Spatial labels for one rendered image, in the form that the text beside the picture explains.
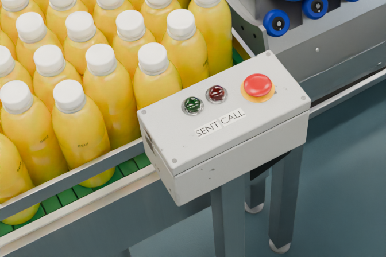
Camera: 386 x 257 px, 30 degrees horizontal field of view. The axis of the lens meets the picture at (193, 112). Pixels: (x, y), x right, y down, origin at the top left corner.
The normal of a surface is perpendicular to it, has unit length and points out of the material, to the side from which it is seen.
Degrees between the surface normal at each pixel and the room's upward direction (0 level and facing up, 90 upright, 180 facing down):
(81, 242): 90
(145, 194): 90
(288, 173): 90
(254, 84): 0
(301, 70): 71
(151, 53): 0
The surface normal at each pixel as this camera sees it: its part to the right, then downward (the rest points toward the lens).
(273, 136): 0.47, 0.70
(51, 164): 0.68, 0.57
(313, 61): 0.43, 0.47
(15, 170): 0.87, 0.36
